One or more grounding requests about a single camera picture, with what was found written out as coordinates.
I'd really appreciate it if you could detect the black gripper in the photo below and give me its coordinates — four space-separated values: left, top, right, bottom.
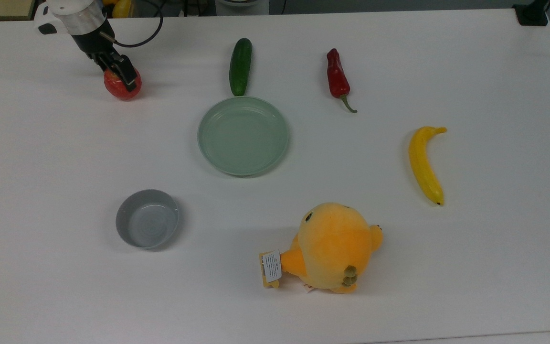
72 19 138 93

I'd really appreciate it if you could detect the red apple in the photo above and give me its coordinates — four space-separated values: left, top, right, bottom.
104 67 142 101

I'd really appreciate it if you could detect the grey bowl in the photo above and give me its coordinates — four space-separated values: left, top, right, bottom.
116 189 180 250

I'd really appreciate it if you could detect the yellow fruit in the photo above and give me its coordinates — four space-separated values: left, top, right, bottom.
112 0 133 19

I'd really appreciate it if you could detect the green cucumber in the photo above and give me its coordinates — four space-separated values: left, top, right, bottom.
229 38 253 97

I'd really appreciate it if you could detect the wooden board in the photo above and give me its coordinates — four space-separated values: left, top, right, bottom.
0 0 35 22

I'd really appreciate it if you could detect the pale green plate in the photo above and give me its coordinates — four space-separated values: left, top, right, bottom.
197 96 290 177

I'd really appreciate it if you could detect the red chili pepper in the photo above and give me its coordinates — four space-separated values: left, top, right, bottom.
327 48 358 114

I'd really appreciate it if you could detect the orange plush toy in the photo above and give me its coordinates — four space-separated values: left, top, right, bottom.
258 202 384 294

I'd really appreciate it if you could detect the yellow banana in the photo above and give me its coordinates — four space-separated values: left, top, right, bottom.
408 126 447 206

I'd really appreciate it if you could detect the black table clamp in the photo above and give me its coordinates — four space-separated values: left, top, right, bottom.
513 0 550 27

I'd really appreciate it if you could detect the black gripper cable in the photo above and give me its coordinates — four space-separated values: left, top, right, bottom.
101 0 164 48

